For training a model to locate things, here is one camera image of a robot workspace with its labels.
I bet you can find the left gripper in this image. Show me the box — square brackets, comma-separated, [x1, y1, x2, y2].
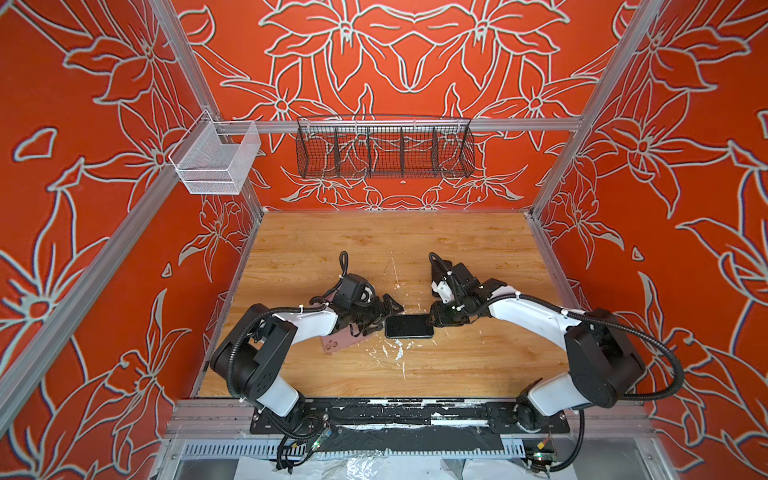
[348, 293, 403, 333]

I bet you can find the black phone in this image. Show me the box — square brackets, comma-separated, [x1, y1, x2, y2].
[384, 314, 434, 339]

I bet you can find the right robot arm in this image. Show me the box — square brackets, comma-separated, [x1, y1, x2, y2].
[428, 253, 685, 433]

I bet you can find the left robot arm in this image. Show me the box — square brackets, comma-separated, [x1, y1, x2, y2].
[209, 274, 404, 431]

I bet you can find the pink phone case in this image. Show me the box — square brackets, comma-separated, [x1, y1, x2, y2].
[320, 325, 369, 354]

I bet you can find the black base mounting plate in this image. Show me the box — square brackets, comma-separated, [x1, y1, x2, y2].
[250, 397, 570, 435]

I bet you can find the clear plastic bin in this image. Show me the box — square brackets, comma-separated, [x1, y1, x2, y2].
[169, 110, 262, 195]

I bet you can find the white cable duct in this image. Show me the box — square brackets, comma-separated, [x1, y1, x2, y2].
[178, 438, 526, 461]

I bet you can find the black wire basket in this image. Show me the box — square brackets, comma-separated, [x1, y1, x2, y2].
[295, 114, 477, 180]

